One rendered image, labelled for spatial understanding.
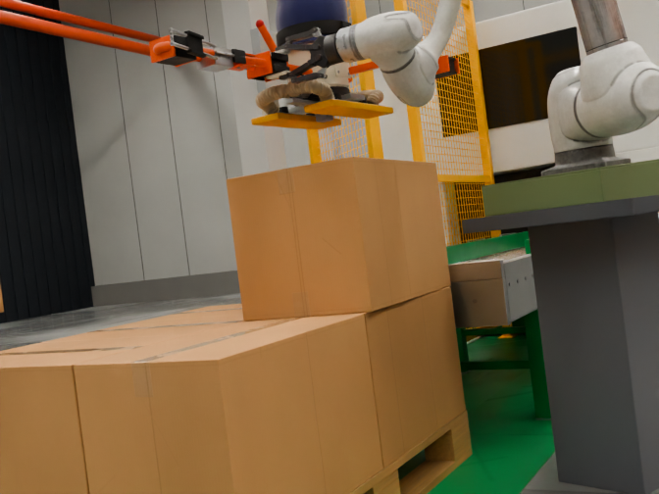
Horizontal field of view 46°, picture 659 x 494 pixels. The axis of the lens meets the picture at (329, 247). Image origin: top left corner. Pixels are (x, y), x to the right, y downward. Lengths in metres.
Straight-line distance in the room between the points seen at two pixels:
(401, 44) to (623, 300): 0.85
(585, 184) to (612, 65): 0.29
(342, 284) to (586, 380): 0.69
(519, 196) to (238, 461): 1.03
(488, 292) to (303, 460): 1.05
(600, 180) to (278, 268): 0.85
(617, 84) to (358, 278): 0.78
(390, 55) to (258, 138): 1.86
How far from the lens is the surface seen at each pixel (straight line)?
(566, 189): 2.04
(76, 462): 1.83
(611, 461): 2.22
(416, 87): 2.07
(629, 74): 1.99
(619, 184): 2.06
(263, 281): 2.15
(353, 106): 2.23
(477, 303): 2.57
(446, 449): 2.50
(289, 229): 2.09
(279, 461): 1.67
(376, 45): 1.99
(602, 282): 2.11
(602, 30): 2.05
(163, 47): 1.87
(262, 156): 3.76
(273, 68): 2.13
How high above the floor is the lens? 0.74
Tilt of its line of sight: 1 degrees down
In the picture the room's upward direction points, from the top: 7 degrees counter-clockwise
